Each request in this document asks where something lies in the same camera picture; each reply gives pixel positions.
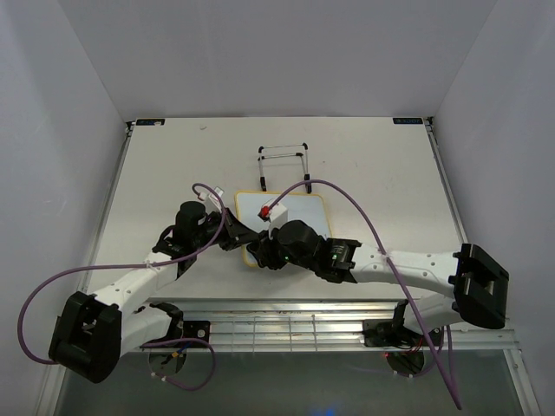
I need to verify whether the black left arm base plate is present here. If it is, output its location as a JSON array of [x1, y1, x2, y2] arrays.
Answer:
[[175, 320, 211, 349]]

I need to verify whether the black metal whiteboard stand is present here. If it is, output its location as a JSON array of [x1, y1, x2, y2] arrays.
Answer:
[[257, 142, 311, 192]]

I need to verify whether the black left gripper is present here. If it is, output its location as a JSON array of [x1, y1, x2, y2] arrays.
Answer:
[[193, 208, 258, 251]]

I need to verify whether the yellow framed whiteboard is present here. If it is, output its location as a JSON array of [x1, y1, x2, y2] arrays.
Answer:
[[233, 189, 333, 268]]

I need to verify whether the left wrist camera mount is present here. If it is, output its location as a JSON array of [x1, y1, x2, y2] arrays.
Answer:
[[198, 186, 225, 213]]

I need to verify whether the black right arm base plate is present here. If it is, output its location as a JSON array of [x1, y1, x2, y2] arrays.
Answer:
[[361, 320, 418, 348]]

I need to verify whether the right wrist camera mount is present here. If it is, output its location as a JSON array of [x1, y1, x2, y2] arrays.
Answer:
[[258, 199, 288, 235]]

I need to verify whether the blue label sticker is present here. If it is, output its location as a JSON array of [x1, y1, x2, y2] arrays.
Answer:
[[392, 117, 423, 125], [135, 119, 166, 127]]

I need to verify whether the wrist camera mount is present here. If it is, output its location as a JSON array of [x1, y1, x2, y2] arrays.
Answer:
[[258, 199, 288, 235], [198, 186, 225, 213]]

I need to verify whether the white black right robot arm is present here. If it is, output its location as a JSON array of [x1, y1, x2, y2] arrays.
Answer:
[[246, 220, 509, 344]]

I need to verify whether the blue label sticker right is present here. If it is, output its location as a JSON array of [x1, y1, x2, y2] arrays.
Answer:
[[392, 117, 423, 125]]

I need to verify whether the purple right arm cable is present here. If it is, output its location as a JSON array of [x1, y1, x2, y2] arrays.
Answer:
[[266, 179, 464, 411]]

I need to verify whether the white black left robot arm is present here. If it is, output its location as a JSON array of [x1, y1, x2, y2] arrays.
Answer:
[[49, 201, 258, 383]]

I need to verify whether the blue label sticker left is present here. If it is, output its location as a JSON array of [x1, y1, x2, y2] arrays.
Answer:
[[135, 119, 166, 127]]

